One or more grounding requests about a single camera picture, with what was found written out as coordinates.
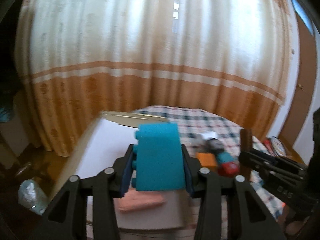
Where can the orange cube block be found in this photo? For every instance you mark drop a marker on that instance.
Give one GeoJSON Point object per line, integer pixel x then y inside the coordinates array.
{"type": "Point", "coordinates": [207, 160]}

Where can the copper rectangular tin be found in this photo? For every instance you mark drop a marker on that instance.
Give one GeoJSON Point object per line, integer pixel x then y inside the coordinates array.
{"type": "Point", "coordinates": [139, 200]}

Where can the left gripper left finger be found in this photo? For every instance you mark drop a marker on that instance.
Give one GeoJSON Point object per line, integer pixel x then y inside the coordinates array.
{"type": "Point", "coordinates": [66, 215]}

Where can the white pill bottle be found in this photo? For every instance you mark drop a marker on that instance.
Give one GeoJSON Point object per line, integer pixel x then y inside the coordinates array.
{"type": "Point", "coordinates": [209, 135]}

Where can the brown wooden door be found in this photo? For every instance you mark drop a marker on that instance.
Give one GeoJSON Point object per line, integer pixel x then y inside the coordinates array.
{"type": "Point", "coordinates": [304, 85]}

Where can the plaid tablecloth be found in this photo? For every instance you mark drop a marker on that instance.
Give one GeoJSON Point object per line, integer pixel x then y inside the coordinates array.
{"type": "Point", "coordinates": [191, 122]}

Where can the large teal toy brick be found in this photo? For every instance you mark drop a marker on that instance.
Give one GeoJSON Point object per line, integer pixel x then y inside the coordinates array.
{"type": "Point", "coordinates": [159, 158]}

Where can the brown wooden comb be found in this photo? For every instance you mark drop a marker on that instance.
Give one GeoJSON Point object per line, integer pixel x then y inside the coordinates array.
{"type": "Point", "coordinates": [246, 144]}

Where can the grey patterned cloth pouch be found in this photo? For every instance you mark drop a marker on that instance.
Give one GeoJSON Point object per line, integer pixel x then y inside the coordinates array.
{"type": "Point", "coordinates": [212, 145]}

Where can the small teal toy brick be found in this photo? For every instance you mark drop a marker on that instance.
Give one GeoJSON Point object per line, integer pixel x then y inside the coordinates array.
{"type": "Point", "coordinates": [223, 158]}

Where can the cream and orange curtain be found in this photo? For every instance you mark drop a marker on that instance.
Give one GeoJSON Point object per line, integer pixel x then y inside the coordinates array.
{"type": "Point", "coordinates": [77, 58]}

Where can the gold metal tin tray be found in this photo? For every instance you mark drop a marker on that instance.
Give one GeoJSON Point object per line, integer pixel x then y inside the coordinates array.
{"type": "Point", "coordinates": [126, 119]}

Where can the red ice-cream toy brick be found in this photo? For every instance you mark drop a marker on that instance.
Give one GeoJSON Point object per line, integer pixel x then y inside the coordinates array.
{"type": "Point", "coordinates": [229, 169]}

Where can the white paper tray liner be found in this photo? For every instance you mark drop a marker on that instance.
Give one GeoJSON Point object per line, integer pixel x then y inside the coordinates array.
{"type": "Point", "coordinates": [125, 164]}

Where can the plastic bottle on floor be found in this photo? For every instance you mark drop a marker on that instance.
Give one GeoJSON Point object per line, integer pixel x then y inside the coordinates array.
{"type": "Point", "coordinates": [31, 196]}

